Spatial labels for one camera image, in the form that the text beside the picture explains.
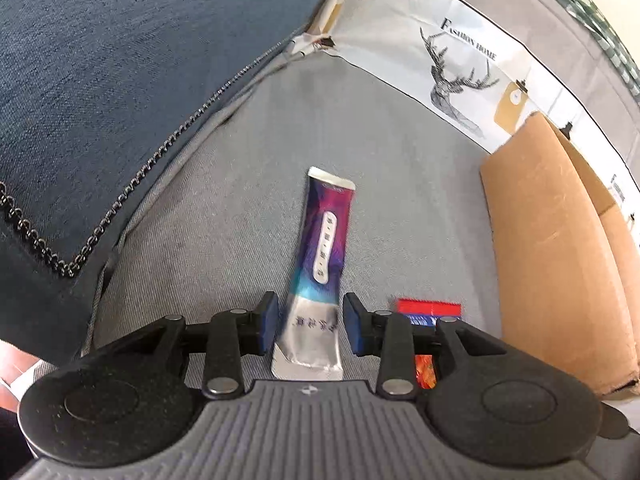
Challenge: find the dark blue cushion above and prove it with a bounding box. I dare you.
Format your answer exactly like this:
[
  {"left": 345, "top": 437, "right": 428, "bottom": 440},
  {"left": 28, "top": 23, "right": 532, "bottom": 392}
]
[{"left": 0, "top": 0, "right": 341, "bottom": 366}]

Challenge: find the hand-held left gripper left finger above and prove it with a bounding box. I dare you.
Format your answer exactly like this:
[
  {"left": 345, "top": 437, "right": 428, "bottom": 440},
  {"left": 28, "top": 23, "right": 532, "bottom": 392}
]
[{"left": 135, "top": 291, "right": 280, "bottom": 401}]

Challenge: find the green patterned fabric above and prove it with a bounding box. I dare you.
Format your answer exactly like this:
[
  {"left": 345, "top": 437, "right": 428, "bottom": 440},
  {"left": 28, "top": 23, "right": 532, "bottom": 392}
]
[{"left": 510, "top": 0, "right": 640, "bottom": 96}]

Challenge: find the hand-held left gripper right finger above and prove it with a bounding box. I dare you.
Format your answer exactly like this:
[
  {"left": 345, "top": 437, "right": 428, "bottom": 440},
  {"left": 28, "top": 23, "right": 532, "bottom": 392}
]
[{"left": 342, "top": 292, "right": 501, "bottom": 401}]

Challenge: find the small red snack packet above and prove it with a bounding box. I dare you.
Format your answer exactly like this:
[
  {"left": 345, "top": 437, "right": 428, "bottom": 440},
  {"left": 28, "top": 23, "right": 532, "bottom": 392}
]
[{"left": 395, "top": 298, "right": 463, "bottom": 391}]

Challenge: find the purple stick snack packet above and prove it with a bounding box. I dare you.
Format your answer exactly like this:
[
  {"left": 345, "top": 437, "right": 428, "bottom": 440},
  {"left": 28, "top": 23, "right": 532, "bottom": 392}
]
[{"left": 270, "top": 166, "right": 357, "bottom": 381}]

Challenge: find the white deer printed cloth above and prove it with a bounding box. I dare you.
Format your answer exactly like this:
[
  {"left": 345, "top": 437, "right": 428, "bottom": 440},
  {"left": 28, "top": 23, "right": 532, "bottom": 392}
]
[{"left": 285, "top": 0, "right": 640, "bottom": 241}]

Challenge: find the brown cardboard box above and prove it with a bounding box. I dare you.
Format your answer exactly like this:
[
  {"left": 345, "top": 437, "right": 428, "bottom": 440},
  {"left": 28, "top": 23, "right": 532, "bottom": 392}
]
[{"left": 480, "top": 112, "right": 640, "bottom": 396}]

